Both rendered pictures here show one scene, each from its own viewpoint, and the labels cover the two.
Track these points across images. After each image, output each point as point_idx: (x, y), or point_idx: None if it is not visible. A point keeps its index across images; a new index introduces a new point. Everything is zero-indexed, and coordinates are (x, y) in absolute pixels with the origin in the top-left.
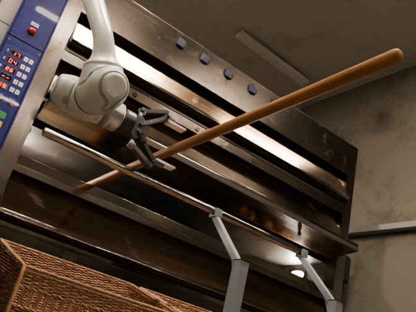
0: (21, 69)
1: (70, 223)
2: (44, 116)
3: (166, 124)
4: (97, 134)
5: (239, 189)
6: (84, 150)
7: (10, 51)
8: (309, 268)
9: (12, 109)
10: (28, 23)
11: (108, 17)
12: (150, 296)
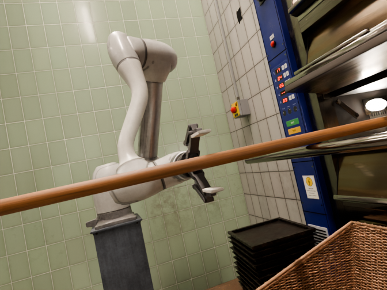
0: (285, 77)
1: None
2: (322, 91)
3: (201, 136)
4: (357, 71)
5: None
6: (265, 160)
7: (274, 72)
8: None
9: (298, 112)
10: (269, 41)
11: (124, 125)
12: None
